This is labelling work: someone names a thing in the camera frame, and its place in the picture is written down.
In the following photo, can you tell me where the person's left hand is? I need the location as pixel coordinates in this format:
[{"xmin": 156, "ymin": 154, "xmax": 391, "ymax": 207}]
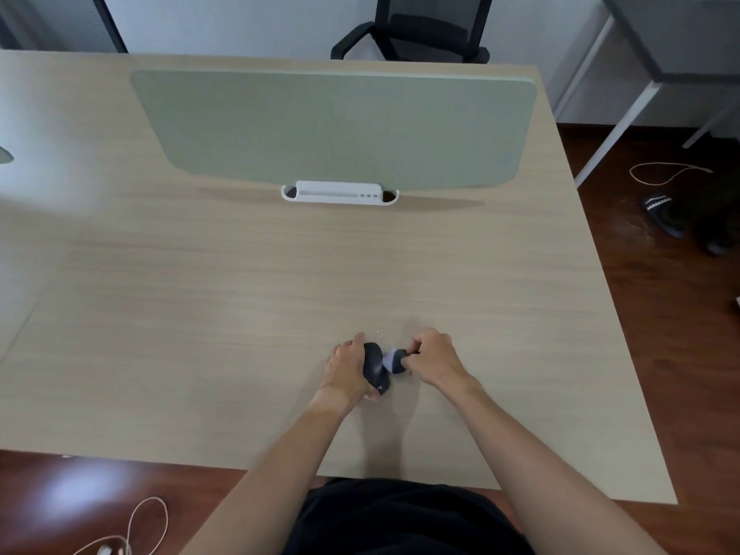
[{"xmin": 320, "ymin": 334, "xmax": 382, "ymax": 407}]

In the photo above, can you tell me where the person's right hand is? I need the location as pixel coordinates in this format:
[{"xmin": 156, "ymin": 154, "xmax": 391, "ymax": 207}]
[{"xmin": 402, "ymin": 328, "xmax": 482, "ymax": 400}]

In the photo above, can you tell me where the dark grey rounded device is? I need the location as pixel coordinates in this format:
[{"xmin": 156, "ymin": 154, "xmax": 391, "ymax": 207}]
[{"xmin": 362, "ymin": 342, "xmax": 392, "ymax": 396}]

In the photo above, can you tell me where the person's right forearm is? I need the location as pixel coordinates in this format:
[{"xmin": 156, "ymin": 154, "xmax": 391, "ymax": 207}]
[{"xmin": 439, "ymin": 380, "xmax": 668, "ymax": 555}]

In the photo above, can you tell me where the person's left forearm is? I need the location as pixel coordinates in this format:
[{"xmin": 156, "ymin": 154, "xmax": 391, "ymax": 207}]
[{"xmin": 180, "ymin": 389, "xmax": 355, "ymax": 555}]

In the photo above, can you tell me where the person's black clothing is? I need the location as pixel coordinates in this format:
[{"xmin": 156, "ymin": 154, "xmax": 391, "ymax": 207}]
[{"xmin": 282, "ymin": 478, "xmax": 536, "ymax": 555}]

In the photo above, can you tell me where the green desk divider panel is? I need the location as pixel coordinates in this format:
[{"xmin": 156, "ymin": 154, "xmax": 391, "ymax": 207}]
[{"xmin": 129, "ymin": 69, "xmax": 538, "ymax": 191}]

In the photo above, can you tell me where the black slipper with white stripes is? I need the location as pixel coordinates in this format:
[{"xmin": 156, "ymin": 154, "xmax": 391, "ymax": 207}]
[{"xmin": 639, "ymin": 193, "xmax": 686, "ymax": 239}]

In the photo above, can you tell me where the black office chair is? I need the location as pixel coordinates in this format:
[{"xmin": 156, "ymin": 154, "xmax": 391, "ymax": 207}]
[{"xmin": 330, "ymin": 0, "xmax": 496, "ymax": 64}]

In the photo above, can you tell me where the grey table with white legs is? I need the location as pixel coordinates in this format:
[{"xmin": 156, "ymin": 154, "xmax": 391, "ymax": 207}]
[{"xmin": 554, "ymin": 0, "xmax": 740, "ymax": 189}]

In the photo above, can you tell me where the white divider bracket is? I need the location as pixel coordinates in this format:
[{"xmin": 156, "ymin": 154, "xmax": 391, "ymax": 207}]
[{"xmin": 281, "ymin": 180, "xmax": 400, "ymax": 207}]

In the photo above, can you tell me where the white earphone cable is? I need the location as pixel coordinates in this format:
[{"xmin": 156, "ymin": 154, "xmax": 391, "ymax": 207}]
[{"xmin": 71, "ymin": 496, "xmax": 170, "ymax": 555}]

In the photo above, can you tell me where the white cable loop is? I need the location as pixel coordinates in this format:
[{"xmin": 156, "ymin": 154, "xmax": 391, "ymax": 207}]
[{"xmin": 629, "ymin": 162, "xmax": 714, "ymax": 186}]

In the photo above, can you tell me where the dark door frame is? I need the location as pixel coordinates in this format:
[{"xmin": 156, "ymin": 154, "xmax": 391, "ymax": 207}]
[{"xmin": 89, "ymin": 0, "xmax": 129, "ymax": 54}]

